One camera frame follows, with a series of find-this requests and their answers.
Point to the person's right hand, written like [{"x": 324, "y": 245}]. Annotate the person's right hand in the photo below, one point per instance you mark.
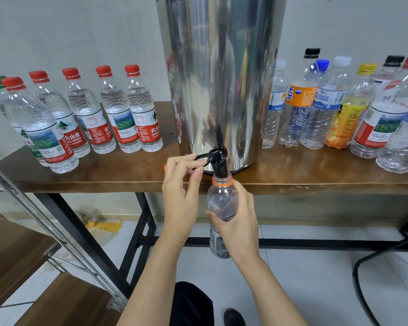
[{"x": 239, "y": 227}]

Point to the person's left hand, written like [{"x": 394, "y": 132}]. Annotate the person's left hand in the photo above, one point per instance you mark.
[{"x": 180, "y": 203}]

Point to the green red label plastic bottle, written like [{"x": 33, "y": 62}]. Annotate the green red label plastic bottle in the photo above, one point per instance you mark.
[{"x": 120, "y": 112}]

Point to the wooden metal shelf rack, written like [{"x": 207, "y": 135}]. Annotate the wooden metal shelf rack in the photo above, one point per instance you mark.
[{"x": 7, "y": 254}]

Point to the person's black shoe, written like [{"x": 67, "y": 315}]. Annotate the person's black shoe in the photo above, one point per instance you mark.
[{"x": 233, "y": 317}]

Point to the black metal table frame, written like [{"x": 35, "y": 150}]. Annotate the black metal table frame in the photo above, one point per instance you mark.
[{"x": 299, "y": 243}]

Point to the person's right forearm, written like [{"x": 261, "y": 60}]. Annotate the person's right forearm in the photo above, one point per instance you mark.
[{"x": 272, "y": 295}]

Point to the stainless steel water dispenser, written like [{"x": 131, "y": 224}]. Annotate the stainless steel water dispenser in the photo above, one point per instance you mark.
[{"x": 221, "y": 64}]

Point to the orange cap clear plastic bottle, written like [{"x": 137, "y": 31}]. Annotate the orange cap clear plastic bottle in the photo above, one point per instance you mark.
[{"x": 221, "y": 197}]

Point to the person's black trouser leg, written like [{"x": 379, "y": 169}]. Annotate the person's black trouser leg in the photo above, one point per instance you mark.
[{"x": 190, "y": 305}]

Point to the person's left forearm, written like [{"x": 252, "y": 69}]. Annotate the person's left forearm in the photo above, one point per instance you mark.
[{"x": 153, "y": 288}]

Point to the cluster of plastic bottles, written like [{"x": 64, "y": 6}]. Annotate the cluster of plastic bottles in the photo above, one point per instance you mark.
[{"x": 340, "y": 108}]

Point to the wooden stool with black frame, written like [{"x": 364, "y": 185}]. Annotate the wooden stool with black frame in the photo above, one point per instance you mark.
[{"x": 387, "y": 261}]

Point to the green label plastic water bottle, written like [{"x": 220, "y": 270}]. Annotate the green label plastic water bottle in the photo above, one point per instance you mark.
[{"x": 3, "y": 108}]

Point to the yellow debris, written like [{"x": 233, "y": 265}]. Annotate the yellow debris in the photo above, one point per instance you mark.
[{"x": 103, "y": 224}]

